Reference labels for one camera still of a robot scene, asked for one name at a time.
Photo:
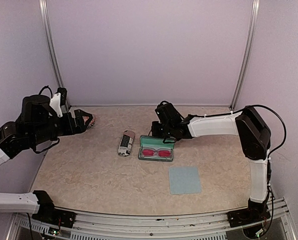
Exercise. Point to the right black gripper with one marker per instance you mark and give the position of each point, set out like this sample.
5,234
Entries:
154,131

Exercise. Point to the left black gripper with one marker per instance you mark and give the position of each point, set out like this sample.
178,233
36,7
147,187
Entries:
70,129

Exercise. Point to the blue-grey hard glasses case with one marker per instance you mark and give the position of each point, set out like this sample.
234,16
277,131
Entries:
156,143

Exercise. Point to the pink transparent sunglasses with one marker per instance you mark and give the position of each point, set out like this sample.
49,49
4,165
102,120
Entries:
150,152

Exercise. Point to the newspaper print glasses case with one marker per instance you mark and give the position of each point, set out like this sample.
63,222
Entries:
126,142

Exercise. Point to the blue cleaning cloth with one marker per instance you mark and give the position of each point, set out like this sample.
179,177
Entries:
184,180

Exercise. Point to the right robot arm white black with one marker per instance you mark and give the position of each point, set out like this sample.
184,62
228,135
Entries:
247,124

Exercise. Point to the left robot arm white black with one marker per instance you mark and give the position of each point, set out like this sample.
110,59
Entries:
41,120

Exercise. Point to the red white patterned bowl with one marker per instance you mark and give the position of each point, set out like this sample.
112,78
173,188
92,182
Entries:
89,121

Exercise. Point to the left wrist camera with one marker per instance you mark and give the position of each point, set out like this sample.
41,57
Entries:
63,94

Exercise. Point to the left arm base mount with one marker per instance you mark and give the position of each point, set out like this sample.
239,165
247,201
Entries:
55,215

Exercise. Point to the aluminium front rail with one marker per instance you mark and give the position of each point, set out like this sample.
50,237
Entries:
204,226

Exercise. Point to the left aluminium corner post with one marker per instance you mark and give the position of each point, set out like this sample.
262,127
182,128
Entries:
49,40

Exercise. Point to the aluminium corner post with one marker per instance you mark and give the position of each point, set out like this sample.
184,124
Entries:
247,53
49,40

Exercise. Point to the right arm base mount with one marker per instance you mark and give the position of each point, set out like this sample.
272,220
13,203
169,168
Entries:
253,213

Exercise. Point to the right aluminium corner post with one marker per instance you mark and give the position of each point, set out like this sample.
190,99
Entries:
247,53

